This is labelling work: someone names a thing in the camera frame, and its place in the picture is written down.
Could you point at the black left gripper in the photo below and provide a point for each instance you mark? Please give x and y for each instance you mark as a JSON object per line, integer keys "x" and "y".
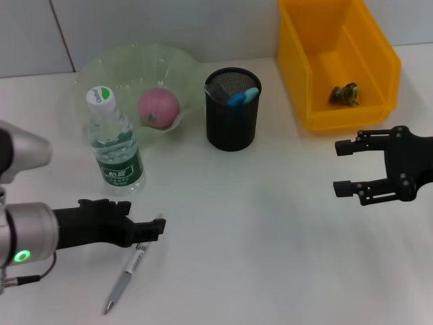
{"x": 94, "y": 227}

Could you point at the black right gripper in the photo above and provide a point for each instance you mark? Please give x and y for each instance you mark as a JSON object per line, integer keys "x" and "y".
{"x": 409, "y": 162}

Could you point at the clear water bottle green label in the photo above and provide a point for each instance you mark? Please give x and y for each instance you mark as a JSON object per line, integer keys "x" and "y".
{"x": 116, "y": 152}

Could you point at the pink peach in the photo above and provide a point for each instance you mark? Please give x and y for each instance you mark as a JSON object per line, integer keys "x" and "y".
{"x": 159, "y": 106}

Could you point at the blue pen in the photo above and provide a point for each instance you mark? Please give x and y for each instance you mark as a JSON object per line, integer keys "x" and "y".
{"x": 242, "y": 98}

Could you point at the clear plastic ruler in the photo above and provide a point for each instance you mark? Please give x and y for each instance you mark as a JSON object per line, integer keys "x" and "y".
{"x": 216, "y": 91}

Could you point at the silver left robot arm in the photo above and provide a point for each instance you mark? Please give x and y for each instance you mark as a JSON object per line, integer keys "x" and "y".
{"x": 30, "y": 230}

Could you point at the grey ballpoint pen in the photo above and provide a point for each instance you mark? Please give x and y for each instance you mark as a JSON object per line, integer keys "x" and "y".
{"x": 128, "y": 271}

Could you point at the black mesh pen cup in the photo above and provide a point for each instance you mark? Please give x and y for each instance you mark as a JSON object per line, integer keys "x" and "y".
{"x": 231, "y": 132}

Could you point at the green glass fruit plate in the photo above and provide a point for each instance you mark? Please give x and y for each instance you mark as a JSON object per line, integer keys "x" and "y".
{"x": 135, "y": 64}

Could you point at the yellow plastic bin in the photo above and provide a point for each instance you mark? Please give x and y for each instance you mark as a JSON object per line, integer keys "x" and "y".
{"x": 314, "y": 50}

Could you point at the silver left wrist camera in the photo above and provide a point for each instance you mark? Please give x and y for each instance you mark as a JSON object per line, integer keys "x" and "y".
{"x": 30, "y": 152}

